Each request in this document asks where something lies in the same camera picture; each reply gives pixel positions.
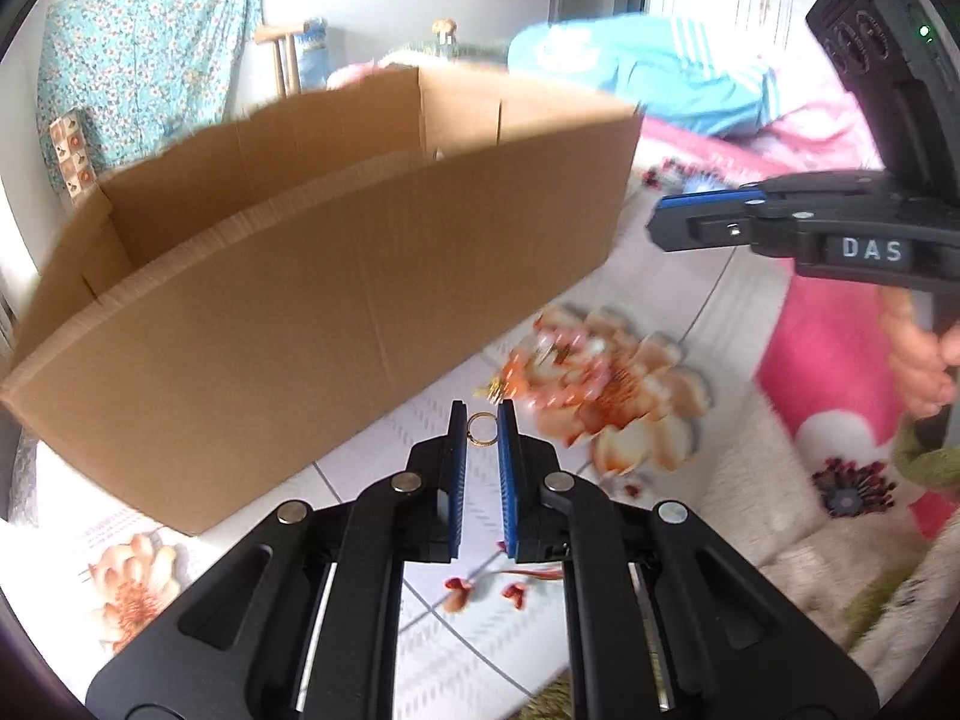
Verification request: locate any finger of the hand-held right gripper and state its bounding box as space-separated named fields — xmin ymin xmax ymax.
xmin=649 ymin=202 xmax=815 ymax=260
xmin=660 ymin=171 xmax=897 ymax=215

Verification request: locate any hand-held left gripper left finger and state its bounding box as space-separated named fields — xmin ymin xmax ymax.
xmin=86 ymin=401 xmax=470 ymax=720

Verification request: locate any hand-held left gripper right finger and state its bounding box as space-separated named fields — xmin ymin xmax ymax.
xmin=496 ymin=399 xmax=878 ymax=720

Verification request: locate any brown cardboard box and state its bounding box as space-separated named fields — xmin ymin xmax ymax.
xmin=0 ymin=64 xmax=644 ymax=537

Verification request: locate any person's right hand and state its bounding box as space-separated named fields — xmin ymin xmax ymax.
xmin=879 ymin=291 xmax=960 ymax=419

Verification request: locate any light blue striped garment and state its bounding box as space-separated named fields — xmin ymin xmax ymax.
xmin=506 ymin=13 xmax=777 ymax=140

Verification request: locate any white and green fluffy garment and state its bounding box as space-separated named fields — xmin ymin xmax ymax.
xmin=525 ymin=390 xmax=960 ymax=720

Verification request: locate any grey lace cloth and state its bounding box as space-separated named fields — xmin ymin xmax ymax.
xmin=405 ymin=41 xmax=511 ymax=67

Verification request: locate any blue water jug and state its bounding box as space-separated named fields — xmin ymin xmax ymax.
xmin=300 ymin=15 xmax=331 ymax=91

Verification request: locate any wooden stool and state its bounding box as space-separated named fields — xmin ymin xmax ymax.
xmin=253 ymin=21 xmax=305 ymax=98

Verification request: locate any patterned paper box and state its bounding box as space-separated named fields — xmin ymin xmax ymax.
xmin=49 ymin=111 xmax=98 ymax=200

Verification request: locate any teal floral cloth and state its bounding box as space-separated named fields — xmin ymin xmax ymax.
xmin=37 ymin=0 xmax=263 ymax=173

